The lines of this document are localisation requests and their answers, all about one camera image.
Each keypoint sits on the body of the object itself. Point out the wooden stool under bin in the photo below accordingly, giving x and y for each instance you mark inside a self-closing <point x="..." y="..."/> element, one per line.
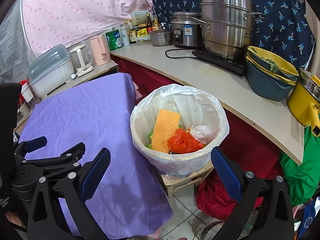
<point x="173" y="184"/>

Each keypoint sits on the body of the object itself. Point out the steel rice cooker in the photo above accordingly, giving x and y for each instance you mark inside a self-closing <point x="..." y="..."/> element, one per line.
<point x="187" y="32"/>

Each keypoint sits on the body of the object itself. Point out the orange foam net sleeve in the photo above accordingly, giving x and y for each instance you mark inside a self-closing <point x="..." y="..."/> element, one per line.
<point x="167" y="118"/>

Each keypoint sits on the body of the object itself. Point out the yellow green snack bag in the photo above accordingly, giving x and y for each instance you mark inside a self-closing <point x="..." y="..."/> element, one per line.
<point x="150" y="139"/>

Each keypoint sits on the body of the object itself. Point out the large steel steamer pot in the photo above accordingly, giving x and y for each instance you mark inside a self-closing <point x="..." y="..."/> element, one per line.
<point x="228" y="26"/>

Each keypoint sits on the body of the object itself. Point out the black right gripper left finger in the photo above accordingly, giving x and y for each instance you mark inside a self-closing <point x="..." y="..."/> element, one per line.
<point x="46" y="219"/>

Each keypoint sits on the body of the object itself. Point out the white bottle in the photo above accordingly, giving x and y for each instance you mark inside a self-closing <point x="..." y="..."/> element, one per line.
<point x="125" y="37"/>

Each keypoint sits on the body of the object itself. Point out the red plastic bag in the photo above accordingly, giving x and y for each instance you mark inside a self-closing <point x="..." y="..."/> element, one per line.
<point x="183" y="142"/>

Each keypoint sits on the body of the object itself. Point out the lidded white dish rack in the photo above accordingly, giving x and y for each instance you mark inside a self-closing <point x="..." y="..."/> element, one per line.
<point x="50" y="70"/>

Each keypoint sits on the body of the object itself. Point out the dark soy sauce bottle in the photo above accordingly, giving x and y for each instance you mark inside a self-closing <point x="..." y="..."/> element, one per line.
<point x="131" y="32"/>

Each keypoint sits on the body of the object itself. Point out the small steel pot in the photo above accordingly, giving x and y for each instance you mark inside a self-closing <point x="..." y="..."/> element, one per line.
<point x="160" y="38"/>

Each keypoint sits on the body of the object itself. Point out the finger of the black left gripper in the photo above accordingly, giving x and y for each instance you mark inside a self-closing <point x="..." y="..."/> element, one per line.
<point x="74" y="154"/>
<point x="35" y="144"/>

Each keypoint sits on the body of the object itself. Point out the yellow enamel pot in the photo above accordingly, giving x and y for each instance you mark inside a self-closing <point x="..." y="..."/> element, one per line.
<point x="303" y="101"/>

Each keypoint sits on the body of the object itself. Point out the white cup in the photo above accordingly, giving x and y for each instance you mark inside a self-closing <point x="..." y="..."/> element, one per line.
<point x="27" y="93"/>

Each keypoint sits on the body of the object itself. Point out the purple tablecloth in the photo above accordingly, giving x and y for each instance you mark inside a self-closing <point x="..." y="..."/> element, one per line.
<point x="129" y="200"/>

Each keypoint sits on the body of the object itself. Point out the stacked teal yellow bowls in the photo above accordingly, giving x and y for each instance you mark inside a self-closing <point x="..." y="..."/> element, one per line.
<point x="269" y="75"/>

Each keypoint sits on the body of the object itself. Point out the white tissue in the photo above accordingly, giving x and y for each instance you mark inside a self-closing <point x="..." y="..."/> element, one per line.
<point x="200" y="133"/>

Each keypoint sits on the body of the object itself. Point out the white glass kettle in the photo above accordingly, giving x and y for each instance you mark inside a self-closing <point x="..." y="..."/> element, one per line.
<point x="81" y="60"/>

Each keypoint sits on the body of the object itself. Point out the black induction cooktop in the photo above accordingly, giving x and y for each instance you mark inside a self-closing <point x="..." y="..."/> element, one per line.
<point x="238" y="69"/>

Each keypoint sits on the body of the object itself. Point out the pink electric kettle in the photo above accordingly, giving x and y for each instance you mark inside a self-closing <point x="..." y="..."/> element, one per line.
<point x="100" y="51"/>

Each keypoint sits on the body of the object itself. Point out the white lined trash bin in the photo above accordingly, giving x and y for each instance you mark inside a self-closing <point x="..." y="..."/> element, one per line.
<point x="196" y="108"/>

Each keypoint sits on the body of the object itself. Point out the white box on counter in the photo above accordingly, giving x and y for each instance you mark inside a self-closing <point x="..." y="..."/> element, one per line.
<point x="139" y="17"/>

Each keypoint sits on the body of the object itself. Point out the green plastic bag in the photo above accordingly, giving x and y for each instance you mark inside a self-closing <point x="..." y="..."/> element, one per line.
<point x="302" y="180"/>

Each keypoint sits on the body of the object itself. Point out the blue patterned wall cloth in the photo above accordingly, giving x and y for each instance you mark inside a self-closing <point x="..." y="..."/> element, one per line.
<point x="284" y="31"/>

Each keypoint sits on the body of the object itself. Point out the green canister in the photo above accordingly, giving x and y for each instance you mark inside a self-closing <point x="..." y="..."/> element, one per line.
<point x="114" y="39"/>

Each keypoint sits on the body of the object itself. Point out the pink dotted curtain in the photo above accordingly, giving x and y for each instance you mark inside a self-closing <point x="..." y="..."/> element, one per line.
<point x="48" y="23"/>

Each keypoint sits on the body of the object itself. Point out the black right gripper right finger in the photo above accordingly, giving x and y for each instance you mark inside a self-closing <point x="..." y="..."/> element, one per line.
<point x="275" y="217"/>

